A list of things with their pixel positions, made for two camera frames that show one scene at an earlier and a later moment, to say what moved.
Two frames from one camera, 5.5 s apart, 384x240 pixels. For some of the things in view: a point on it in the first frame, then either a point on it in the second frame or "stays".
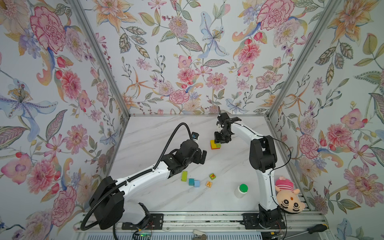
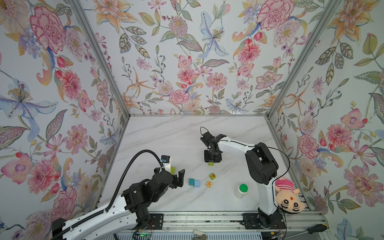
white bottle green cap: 240,191 stays
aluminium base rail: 296,221 stays
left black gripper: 198,159 to 175,183
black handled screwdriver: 314,228 stays
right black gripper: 217,139 to 206,158
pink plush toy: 287,199 stays
